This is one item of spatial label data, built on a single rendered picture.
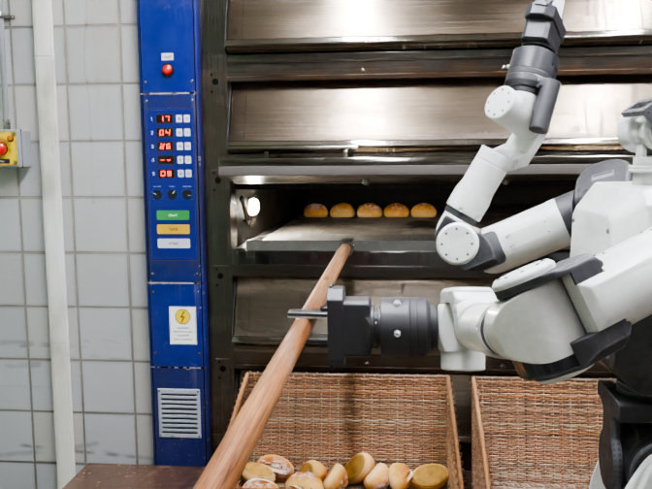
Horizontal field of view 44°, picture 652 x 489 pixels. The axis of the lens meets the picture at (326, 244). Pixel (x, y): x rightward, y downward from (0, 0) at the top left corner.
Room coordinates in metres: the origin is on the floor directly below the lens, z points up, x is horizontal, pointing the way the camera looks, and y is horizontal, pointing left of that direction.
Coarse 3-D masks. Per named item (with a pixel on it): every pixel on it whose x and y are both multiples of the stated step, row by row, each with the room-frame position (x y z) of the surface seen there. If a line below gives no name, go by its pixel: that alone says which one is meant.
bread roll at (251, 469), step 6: (246, 468) 1.95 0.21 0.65; (252, 468) 1.95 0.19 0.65; (258, 468) 1.95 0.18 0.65; (264, 468) 1.95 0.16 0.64; (246, 474) 1.93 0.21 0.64; (252, 474) 1.92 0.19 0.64; (258, 474) 1.92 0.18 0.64; (264, 474) 1.92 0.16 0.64; (270, 474) 1.92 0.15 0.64; (246, 480) 1.93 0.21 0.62
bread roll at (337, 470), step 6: (336, 468) 1.93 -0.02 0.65; (342, 468) 1.94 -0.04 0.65; (330, 474) 1.91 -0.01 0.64; (336, 474) 1.91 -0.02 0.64; (342, 474) 1.92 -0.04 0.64; (324, 480) 1.90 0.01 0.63; (330, 480) 1.90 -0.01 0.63; (336, 480) 1.90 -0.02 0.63; (342, 480) 1.91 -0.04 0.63; (324, 486) 1.90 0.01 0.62; (330, 486) 1.89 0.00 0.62; (336, 486) 1.89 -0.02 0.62; (342, 486) 1.91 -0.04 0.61
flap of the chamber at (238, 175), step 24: (240, 168) 1.99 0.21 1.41; (264, 168) 1.99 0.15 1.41; (288, 168) 1.98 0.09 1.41; (312, 168) 1.97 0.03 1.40; (336, 168) 1.97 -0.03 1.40; (360, 168) 1.96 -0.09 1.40; (384, 168) 1.95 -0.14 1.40; (408, 168) 1.95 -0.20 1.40; (432, 168) 1.94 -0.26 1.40; (456, 168) 1.94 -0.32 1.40; (528, 168) 1.92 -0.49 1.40; (552, 168) 1.91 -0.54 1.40; (576, 168) 1.90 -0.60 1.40
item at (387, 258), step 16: (240, 256) 2.14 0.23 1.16; (256, 256) 2.14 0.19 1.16; (272, 256) 2.13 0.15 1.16; (288, 256) 2.13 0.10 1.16; (304, 256) 2.12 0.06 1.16; (320, 256) 2.12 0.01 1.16; (352, 256) 2.11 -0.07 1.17; (368, 256) 2.11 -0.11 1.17; (384, 256) 2.10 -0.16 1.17; (400, 256) 2.10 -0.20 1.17; (416, 256) 2.09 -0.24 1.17; (432, 256) 2.09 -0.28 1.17; (544, 256) 2.06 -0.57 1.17; (560, 256) 2.05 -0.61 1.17
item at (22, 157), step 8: (0, 136) 2.14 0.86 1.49; (16, 136) 2.14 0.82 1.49; (24, 136) 2.17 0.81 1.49; (8, 144) 2.14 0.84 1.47; (16, 144) 2.14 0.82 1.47; (24, 144) 2.17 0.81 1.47; (8, 152) 2.14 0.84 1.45; (16, 152) 2.14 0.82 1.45; (24, 152) 2.16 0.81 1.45; (0, 160) 2.14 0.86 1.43; (8, 160) 2.14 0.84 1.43; (16, 160) 2.14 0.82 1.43; (24, 160) 2.16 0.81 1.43
